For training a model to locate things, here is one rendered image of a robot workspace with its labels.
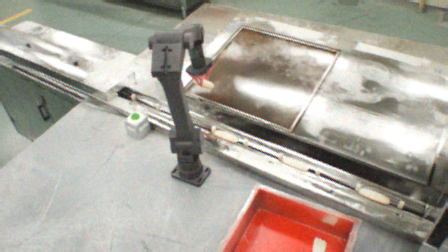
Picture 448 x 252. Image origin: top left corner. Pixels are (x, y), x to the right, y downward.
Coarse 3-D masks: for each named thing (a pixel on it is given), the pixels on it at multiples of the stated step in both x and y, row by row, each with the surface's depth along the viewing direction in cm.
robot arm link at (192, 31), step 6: (186, 24) 124; (192, 24) 124; (198, 24) 127; (168, 30) 99; (174, 30) 99; (180, 30) 99; (186, 30) 107; (192, 30) 117; (198, 30) 125; (150, 36) 95; (186, 36) 94; (192, 36) 98; (198, 36) 126; (150, 42) 94; (186, 42) 94; (192, 42) 98; (150, 48) 95; (186, 48) 95
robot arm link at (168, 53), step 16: (160, 32) 94; (176, 32) 94; (160, 48) 92; (176, 48) 92; (160, 64) 92; (176, 64) 91; (160, 80) 94; (176, 80) 94; (176, 96) 99; (176, 112) 105; (176, 128) 112; (192, 128) 116; (192, 144) 119
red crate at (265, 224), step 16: (256, 224) 113; (272, 224) 112; (288, 224) 112; (304, 224) 112; (240, 240) 109; (256, 240) 109; (272, 240) 108; (288, 240) 108; (304, 240) 108; (336, 240) 107
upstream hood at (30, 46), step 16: (0, 32) 203; (16, 32) 202; (0, 48) 189; (16, 48) 187; (32, 48) 186; (48, 48) 185; (64, 48) 184; (32, 64) 178; (48, 64) 173; (64, 64) 172; (80, 64) 171; (96, 64) 170; (112, 64) 169; (64, 80) 168; (80, 80) 160; (96, 80) 160; (112, 80) 159; (128, 80) 163; (96, 96) 159; (112, 96) 157
